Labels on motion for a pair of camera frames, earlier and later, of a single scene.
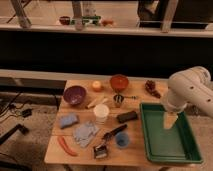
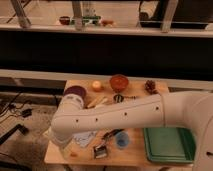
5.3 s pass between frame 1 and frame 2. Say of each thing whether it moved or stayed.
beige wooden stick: stayed
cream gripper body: moved
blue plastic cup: stayed
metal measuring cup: stayed
